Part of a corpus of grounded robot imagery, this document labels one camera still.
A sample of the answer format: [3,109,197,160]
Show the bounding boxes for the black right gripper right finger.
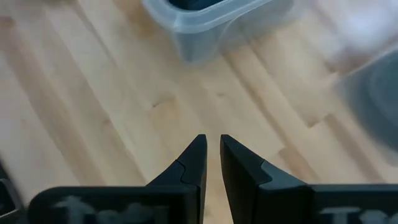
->
[220,134,398,224]

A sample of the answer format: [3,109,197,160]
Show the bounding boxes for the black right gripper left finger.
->
[27,134,208,224]

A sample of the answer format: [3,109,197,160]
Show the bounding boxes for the dark green hat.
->
[337,49,398,167]

